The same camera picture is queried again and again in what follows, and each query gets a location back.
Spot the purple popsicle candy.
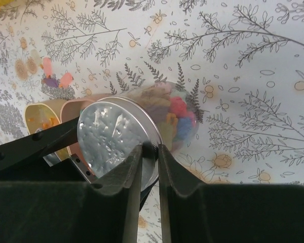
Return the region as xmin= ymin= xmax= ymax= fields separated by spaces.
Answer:
xmin=42 ymin=77 xmax=59 ymax=88

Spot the silver jar lid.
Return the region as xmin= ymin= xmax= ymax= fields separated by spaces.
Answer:
xmin=77 ymin=97 xmax=162 ymax=190

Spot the floral table mat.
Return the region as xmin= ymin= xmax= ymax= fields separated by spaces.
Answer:
xmin=0 ymin=1 xmax=304 ymax=242

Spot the beige oval candy box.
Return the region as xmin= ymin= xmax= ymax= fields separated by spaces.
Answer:
xmin=24 ymin=99 xmax=69 ymax=161

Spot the light pink popsicle candy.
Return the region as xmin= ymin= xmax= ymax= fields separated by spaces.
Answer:
xmin=59 ymin=72 xmax=73 ymax=88

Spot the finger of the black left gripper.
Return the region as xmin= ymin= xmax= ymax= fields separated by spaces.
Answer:
xmin=0 ymin=118 xmax=101 ymax=187

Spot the pink oval candy box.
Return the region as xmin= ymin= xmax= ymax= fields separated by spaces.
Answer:
xmin=60 ymin=97 xmax=97 ymax=160

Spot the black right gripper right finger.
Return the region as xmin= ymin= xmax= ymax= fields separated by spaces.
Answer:
xmin=159 ymin=145 xmax=304 ymax=242

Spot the silver metal scoop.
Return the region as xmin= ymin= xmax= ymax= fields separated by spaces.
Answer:
xmin=35 ymin=128 xmax=59 ymax=165

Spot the clear popsicle candy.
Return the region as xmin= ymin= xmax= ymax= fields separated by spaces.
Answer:
xmin=30 ymin=49 xmax=43 ymax=66

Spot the clear glass jar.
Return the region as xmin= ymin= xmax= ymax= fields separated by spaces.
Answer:
xmin=119 ymin=82 xmax=200 ymax=152

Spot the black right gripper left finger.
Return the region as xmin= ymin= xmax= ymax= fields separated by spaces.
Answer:
xmin=0 ymin=145 xmax=142 ymax=242

